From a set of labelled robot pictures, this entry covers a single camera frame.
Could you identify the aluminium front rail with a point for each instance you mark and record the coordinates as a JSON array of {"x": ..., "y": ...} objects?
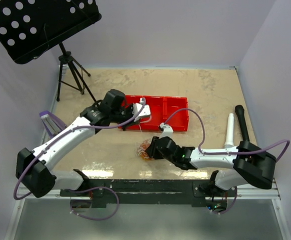
[{"x": 148, "y": 188}]

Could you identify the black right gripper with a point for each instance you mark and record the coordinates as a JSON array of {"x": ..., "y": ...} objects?
[{"x": 152, "y": 151}]

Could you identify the white microphone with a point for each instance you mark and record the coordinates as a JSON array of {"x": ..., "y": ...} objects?
[{"x": 229, "y": 139}]

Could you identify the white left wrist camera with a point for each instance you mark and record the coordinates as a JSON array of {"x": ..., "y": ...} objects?
[{"x": 141, "y": 110}]

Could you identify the red right plastic bin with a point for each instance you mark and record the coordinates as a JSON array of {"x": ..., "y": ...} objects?
[{"x": 180, "y": 121}]

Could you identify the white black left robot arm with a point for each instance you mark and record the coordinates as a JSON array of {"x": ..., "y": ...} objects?
[{"x": 35, "y": 168}]

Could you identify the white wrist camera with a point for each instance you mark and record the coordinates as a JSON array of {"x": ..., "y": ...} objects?
[
  {"x": 141, "y": 110},
  {"x": 166, "y": 130}
]

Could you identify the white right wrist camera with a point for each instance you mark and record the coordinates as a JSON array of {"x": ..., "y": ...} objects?
[{"x": 166, "y": 130}]

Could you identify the red left plastic bin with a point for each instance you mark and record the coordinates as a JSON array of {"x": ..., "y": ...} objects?
[{"x": 133, "y": 125}]

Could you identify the red plastic bin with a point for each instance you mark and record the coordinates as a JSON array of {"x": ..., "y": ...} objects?
[
  {"x": 156, "y": 104},
  {"x": 133, "y": 125},
  {"x": 180, "y": 121}
]

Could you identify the black microphone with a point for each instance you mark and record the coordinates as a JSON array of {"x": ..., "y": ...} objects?
[{"x": 240, "y": 113}]

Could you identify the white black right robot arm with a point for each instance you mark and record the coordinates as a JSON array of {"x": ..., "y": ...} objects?
[{"x": 235, "y": 166}]

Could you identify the purple metronome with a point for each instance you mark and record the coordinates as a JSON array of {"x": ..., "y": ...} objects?
[{"x": 52, "y": 123}]

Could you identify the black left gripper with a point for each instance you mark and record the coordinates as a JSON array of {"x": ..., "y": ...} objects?
[{"x": 130, "y": 108}]

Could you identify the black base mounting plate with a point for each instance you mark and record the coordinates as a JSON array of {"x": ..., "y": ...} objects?
[{"x": 112, "y": 198}]

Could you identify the red middle plastic bin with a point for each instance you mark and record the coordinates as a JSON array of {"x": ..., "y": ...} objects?
[{"x": 156, "y": 104}]

